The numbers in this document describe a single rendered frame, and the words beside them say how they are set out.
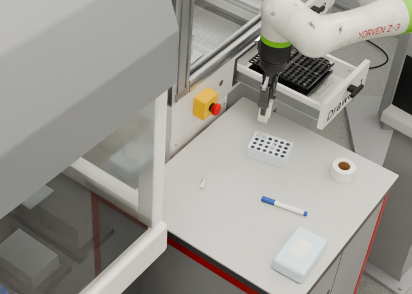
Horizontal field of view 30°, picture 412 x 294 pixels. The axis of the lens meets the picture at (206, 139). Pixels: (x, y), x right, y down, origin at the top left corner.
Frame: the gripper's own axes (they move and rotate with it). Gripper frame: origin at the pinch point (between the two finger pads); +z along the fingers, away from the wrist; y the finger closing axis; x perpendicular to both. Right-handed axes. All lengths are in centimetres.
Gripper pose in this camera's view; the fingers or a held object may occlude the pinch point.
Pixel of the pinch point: (265, 110)
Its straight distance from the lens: 227.6
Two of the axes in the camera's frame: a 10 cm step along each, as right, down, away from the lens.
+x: 9.3, 3.0, -2.2
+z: -0.7, 7.3, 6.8
